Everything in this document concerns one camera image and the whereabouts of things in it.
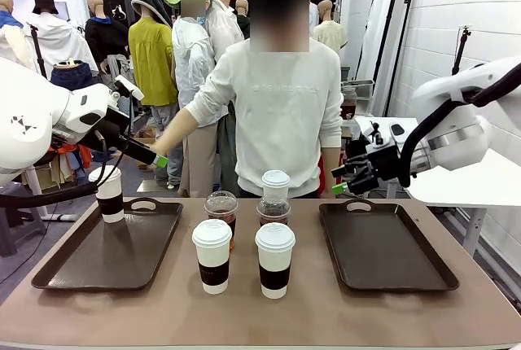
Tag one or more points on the white desk leg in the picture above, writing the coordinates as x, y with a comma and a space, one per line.
38, 193

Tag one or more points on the grey plastic stool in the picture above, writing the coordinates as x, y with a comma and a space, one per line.
20, 228

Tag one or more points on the tall mannequin in white shirt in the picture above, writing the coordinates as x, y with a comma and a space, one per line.
224, 24

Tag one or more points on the black tripod with clamp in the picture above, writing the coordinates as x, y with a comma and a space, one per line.
37, 51

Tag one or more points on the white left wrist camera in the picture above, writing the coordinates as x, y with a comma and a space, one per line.
129, 87

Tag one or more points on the mannequin in white cape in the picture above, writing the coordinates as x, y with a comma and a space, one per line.
61, 40

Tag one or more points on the mannequin in cream shirt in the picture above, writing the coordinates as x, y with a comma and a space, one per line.
329, 32

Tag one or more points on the mannequin with blue scarf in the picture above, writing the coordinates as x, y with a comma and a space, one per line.
10, 36

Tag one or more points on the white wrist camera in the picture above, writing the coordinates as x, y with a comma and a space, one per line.
129, 87
397, 128

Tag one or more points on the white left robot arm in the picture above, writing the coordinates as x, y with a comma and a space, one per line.
24, 114

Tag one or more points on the dark brown serving tray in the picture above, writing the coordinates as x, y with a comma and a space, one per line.
114, 256
382, 252

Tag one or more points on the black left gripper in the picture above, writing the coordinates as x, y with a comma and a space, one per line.
112, 130

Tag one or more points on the person's right forearm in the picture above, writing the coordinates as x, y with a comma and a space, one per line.
179, 130

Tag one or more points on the paper coffee cup printed sleeve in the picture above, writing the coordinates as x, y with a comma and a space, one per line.
211, 252

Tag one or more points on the mannequin in dark green top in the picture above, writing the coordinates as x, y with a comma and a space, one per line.
243, 16

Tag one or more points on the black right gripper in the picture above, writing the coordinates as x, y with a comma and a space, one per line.
384, 163

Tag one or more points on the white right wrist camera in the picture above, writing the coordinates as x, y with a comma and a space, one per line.
397, 128

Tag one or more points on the person in white sweatshirt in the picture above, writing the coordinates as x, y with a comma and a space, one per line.
281, 122

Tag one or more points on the person's left forearm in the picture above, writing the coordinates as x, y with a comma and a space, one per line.
330, 167

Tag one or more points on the glass jar of coffee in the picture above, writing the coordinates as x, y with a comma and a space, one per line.
350, 109

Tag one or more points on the black bucket hat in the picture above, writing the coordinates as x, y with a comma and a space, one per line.
45, 3

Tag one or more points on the mannequin in yellow-green top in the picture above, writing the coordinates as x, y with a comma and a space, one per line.
152, 61

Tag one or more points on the white paper coffee cup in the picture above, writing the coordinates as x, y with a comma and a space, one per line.
275, 181
274, 260
110, 193

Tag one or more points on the cardboard box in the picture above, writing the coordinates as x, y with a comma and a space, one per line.
145, 138

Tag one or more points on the mannequin in black sweater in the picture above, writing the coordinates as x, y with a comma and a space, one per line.
103, 36

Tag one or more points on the orange red cloth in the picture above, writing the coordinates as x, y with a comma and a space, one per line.
71, 154

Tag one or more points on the navy shorts torso form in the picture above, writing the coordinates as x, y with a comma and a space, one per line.
71, 75

